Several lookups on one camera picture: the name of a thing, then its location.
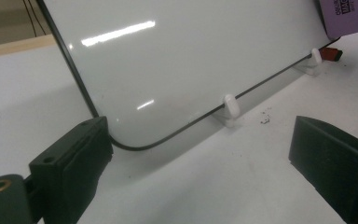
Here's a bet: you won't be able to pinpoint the small dark crumbs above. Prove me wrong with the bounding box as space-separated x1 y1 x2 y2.
259 106 273 125

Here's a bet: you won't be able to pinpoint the white whiteboard stand clip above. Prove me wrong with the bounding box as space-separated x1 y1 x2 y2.
294 47 324 77
212 93 241 129

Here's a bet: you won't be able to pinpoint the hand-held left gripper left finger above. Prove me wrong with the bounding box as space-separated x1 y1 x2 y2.
27 116 115 224

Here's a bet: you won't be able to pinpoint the black hanging cables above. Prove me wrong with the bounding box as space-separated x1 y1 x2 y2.
22 0 49 37

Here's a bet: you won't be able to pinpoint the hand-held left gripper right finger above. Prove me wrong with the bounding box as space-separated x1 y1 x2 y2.
288 115 358 224

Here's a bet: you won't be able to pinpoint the white whiteboard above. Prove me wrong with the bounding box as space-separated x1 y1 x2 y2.
36 0 343 152

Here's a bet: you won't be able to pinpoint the purple and black eraser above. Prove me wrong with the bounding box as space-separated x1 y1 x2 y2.
313 0 358 41

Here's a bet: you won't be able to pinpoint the red and black marker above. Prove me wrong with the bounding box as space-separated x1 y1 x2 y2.
320 46 344 63

